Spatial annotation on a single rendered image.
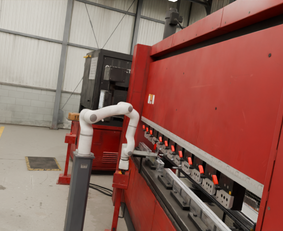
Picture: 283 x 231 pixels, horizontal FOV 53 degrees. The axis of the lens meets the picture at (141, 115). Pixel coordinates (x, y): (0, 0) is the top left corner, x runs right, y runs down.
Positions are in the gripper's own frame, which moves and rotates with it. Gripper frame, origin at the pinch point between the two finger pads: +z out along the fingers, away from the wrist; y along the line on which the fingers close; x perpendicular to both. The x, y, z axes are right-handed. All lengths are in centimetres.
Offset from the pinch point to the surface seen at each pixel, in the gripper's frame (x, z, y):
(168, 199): 67, -6, -52
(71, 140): -136, 2, 119
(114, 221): 1, 52, 4
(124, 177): 7.2, 1.1, -3.1
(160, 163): -4.5, -15.5, -36.5
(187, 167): 67, -33, -63
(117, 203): 0.8, 32.5, 2.6
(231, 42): 97, -123, -80
